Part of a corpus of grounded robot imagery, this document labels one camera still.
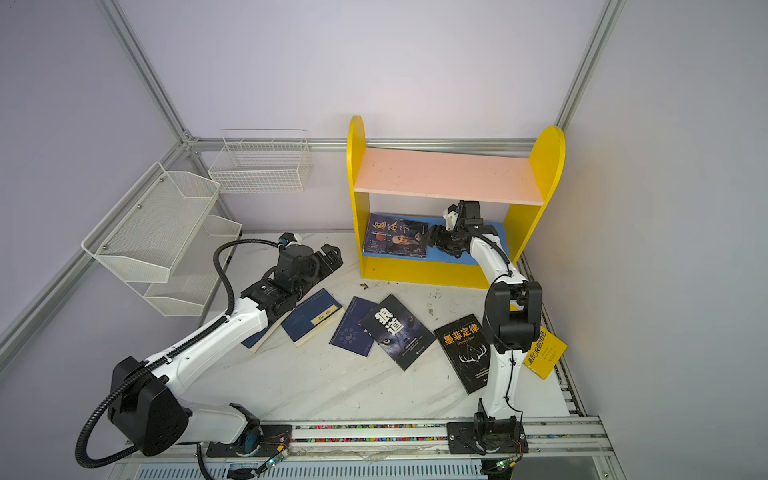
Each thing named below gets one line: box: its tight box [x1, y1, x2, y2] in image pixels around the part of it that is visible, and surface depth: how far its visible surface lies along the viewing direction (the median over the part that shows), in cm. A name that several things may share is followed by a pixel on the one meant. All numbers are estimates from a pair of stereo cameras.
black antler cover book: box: [433, 313, 491, 395], surface depth 90 cm
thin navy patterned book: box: [329, 296, 376, 357], surface depth 94 cm
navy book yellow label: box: [280, 288, 346, 347], surface depth 95 cm
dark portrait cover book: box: [363, 213, 429, 258], surface depth 100 cm
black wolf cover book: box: [358, 294, 437, 371], surface depth 93 cm
